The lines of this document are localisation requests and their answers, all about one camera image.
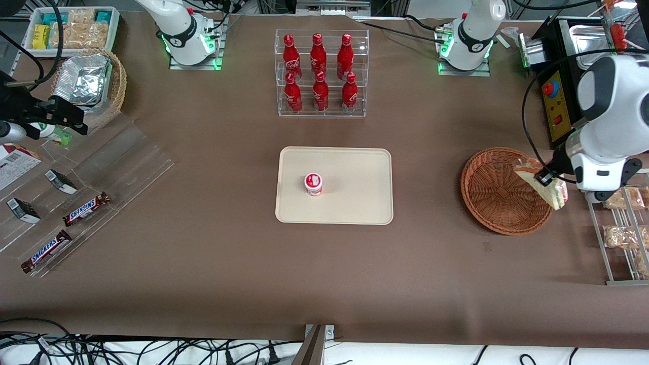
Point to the small black white box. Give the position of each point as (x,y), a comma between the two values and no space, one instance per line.
(23,210)
(61,181)

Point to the clear bag of crackers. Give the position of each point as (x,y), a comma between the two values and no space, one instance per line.
(81,16)
(83,35)

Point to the white plastic bin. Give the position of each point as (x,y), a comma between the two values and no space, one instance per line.
(114,30)

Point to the silver metal block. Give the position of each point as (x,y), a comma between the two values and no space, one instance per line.
(531,52)

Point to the tan wicker basket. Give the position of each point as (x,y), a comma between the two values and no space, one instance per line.
(119,83)

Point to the steel warmer pan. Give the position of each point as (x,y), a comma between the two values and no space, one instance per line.
(588,38)

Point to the clear bag of granola snack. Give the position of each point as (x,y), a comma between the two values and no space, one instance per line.
(626,198)
(621,236)
(643,263)

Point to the green white small bottle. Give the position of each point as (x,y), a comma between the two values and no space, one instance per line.
(56,136)

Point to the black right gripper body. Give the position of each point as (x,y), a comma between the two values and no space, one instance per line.
(20,108)

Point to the brown round wicker basket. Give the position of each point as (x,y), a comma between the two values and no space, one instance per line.
(492,203)

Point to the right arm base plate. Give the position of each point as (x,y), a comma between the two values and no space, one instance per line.
(215,50)

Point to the black food warmer appliance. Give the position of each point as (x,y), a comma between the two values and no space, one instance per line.
(550,50)

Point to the red white yogurt cup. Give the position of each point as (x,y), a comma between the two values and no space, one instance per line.
(313,183)

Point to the silver foil pack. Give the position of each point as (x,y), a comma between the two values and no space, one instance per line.
(83,78)

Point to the red emergency stop button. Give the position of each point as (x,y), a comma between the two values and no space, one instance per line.
(549,89)

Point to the metal table bracket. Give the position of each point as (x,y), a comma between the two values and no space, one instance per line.
(315,347)

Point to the clear acrylic bottle rack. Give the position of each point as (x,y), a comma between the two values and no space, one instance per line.
(365,71)

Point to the clear acrylic stepped shelf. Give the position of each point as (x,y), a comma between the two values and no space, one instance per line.
(132,162)

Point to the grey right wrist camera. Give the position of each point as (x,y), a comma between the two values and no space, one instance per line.
(10,133)

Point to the red cola bottle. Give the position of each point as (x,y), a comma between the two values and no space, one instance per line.
(318,56)
(291,58)
(349,96)
(293,96)
(320,95)
(345,57)

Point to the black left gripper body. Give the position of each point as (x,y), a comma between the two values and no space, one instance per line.
(558,163)

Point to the red food on skewer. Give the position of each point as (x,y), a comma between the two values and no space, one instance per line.
(617,36)

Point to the triangle sandwich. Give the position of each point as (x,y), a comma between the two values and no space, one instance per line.
(532,177)

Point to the red white printed box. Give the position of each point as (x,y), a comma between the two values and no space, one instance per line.
(15,165)

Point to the yellow snack pack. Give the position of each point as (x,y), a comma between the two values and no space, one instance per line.
(40,36)

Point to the Snickers chocolate bar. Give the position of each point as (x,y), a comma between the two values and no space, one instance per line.
(46,251)
(86,209)

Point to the teal snack pack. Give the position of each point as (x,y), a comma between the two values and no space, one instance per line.
(103,16)
(50,19)

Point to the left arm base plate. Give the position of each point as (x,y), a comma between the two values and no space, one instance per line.
(464,71)

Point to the beige plastic tray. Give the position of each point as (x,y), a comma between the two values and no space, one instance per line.
(355,192)

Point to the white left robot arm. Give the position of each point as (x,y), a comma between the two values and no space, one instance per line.
(616,106)

